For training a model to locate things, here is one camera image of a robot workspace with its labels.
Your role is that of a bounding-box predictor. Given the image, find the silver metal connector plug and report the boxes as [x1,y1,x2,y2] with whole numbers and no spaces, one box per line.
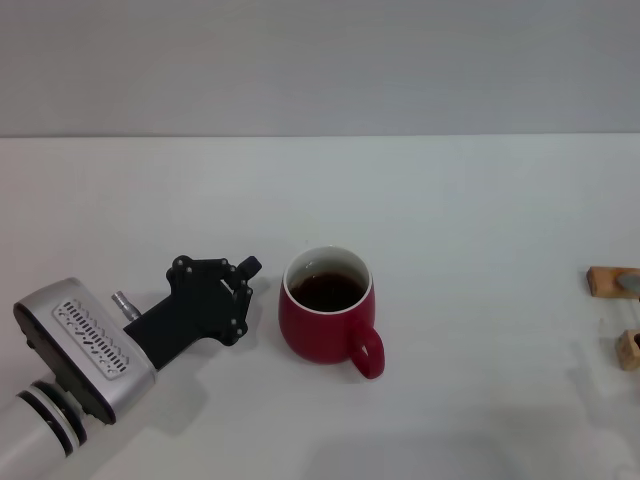
[110,291,144,322]

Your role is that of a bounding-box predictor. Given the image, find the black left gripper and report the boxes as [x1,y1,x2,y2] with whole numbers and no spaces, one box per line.
[123,254,262,371]

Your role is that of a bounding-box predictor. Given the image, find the wooden spoon rest block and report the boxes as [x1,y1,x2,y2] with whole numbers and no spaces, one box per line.
[615,329,640,372]
[585,266,640,300]

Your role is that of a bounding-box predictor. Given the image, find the red ceramic cup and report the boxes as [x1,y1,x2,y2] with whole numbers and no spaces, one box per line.
[278,244,387,381]

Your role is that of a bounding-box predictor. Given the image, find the dark brown coffee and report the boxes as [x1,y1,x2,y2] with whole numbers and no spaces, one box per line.
[289,270,369,312]

